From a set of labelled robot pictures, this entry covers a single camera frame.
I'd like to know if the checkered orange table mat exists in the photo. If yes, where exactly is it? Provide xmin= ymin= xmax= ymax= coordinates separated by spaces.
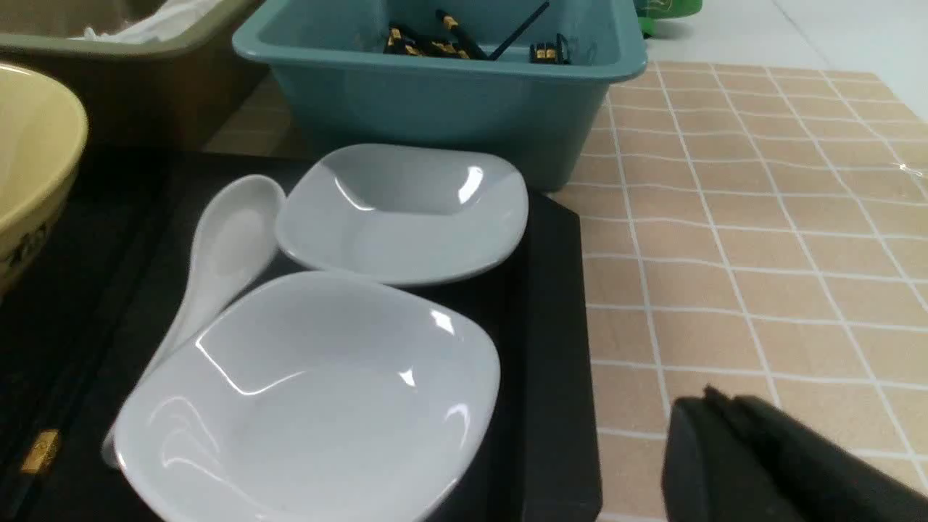
xmin=205 ymin=62 xmax=928 ymax=522

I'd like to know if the white square dish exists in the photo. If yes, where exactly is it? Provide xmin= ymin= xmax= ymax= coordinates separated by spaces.
xmin=113 ymin=271 xmax=500 ymax=521
xmin=275 ymin=144 xmax=529 ymax=287

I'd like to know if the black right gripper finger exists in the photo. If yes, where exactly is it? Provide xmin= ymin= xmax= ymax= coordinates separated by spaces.
xmin=660 ymin=386 xmax=927 ymax=521

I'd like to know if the white ceramic soup spoon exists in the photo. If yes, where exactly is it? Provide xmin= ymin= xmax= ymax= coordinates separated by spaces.
xmin=101 ymin=175 xmax=286 ymax=484

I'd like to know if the black chopstick in bin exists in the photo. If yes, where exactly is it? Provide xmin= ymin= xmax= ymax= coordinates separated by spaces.
xmin=435 ymin=9 xmax=489 ymax=62
xmin=382 ymin=25 xmax=473 ymax=59
xmin=487 ymin=1 xmax=550 ymax=62

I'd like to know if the teal plastic bin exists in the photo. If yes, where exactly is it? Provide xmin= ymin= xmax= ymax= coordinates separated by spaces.
xmin=232 ymin=1 xmax=647 ymax=192

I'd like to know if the black plastic serving tray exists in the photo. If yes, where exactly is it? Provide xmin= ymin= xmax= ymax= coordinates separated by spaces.
xmin=1 ymin=146 xmax=602 ymax=521

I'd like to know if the brown plastic bin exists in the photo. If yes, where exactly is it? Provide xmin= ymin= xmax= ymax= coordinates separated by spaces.
xmin=1 ymin=1 xmax=268 ymax=151

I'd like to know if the yellow noodle bowl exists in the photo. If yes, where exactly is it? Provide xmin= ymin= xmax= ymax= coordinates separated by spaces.
xmin=1 ymin=63 xmax=89 ymax=295

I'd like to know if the black chopstick gold band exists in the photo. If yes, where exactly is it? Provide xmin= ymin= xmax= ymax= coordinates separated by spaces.
xmin=1 ymin=428 xmax=61 ymax=521

